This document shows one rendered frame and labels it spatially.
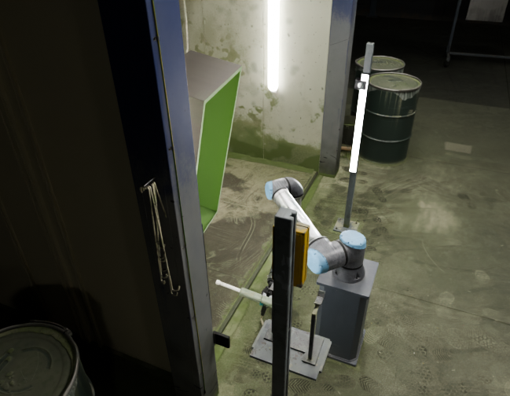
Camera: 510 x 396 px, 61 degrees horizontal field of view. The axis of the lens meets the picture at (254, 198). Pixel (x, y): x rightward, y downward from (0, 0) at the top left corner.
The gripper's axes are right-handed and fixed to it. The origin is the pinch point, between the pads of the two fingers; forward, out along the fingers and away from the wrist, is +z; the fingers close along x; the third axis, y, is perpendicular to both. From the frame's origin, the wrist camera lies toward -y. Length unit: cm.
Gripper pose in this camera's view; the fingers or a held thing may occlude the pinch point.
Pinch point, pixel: (265, 303)
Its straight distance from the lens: 304.1
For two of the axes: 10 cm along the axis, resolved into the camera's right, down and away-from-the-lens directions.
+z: -3.1, 6.7, -6.7
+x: -9.4, -3.3, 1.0
